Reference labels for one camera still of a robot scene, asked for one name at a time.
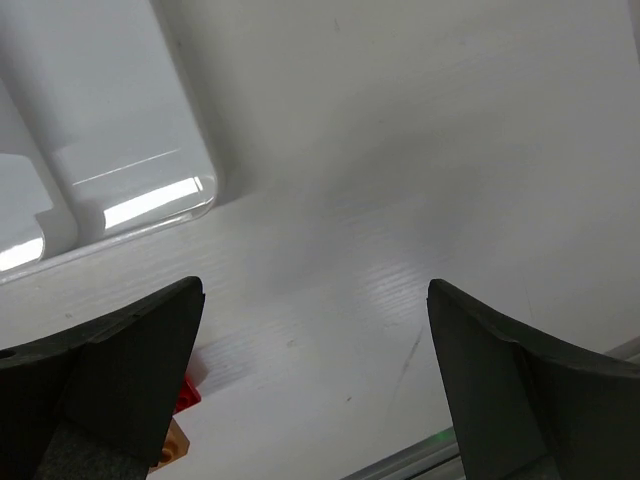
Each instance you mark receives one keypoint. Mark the red rounded lego brick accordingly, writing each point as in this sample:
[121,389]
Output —
[188,395]

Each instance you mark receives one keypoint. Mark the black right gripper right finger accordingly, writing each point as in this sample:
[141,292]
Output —
[525,404]

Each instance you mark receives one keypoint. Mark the orange lego plate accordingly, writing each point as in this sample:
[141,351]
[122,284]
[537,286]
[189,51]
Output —
[176,446]

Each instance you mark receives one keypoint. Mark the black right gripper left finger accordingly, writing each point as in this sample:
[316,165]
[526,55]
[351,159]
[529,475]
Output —
[95,401]

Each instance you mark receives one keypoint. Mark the white divided sorting tray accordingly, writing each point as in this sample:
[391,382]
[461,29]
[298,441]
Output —
[100,142]

